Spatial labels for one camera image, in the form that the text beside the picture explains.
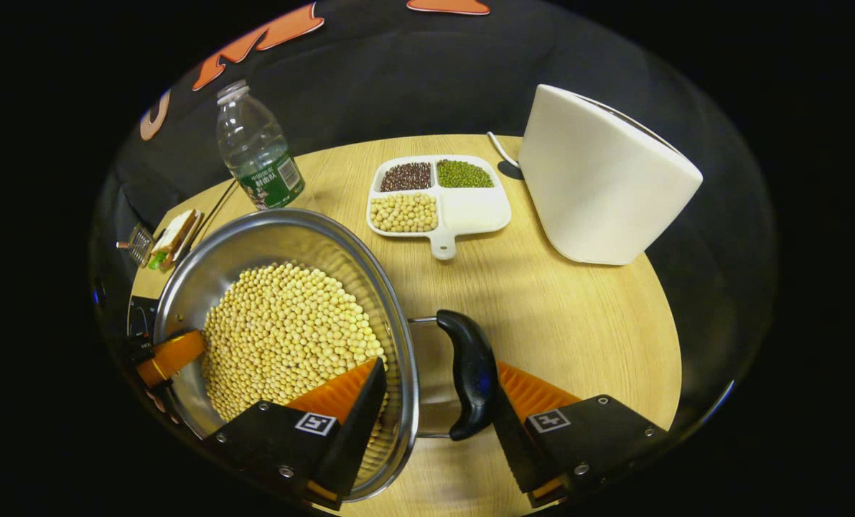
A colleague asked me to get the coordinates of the small wire basket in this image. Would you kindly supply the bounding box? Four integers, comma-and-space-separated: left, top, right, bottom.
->
116, 223, 156, 268

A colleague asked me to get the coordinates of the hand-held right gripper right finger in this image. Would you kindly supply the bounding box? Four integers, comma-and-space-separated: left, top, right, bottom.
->
488, 361, 668, 508

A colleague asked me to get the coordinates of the clear plastic water bottle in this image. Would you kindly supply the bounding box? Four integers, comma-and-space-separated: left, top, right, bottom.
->
216, 79, 306, 211

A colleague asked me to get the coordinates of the pile of soybeans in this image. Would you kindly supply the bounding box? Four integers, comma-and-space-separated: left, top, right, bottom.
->
201, 262, 387, 467

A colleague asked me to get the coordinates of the thin black cable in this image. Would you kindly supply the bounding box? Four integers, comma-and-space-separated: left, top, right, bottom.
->
208, 180, 240, 223

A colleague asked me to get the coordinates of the sandwich on plate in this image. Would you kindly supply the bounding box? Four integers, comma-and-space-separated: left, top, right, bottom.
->
147, 209, 204, 271

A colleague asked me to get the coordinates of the white toaster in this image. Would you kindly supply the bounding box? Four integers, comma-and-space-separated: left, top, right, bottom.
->
518, 84, 704, 266

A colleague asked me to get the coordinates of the black induction cooktop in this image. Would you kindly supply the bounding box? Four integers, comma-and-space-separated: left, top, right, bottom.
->
127, 294, 161, 338

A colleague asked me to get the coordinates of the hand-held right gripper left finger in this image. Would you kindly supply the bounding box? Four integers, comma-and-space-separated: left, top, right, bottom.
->
208, 357, 388, 511

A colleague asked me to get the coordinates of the white divided bean dish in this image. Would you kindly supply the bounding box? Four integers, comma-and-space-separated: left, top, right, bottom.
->
366, 154, 512, 261

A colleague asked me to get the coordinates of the steel pot with black handles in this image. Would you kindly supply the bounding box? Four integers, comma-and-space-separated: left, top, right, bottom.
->
153, 208, 501, 503

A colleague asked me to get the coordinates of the white toaster cord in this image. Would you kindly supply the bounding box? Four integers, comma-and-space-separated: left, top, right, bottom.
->
487, 131, 523, 173

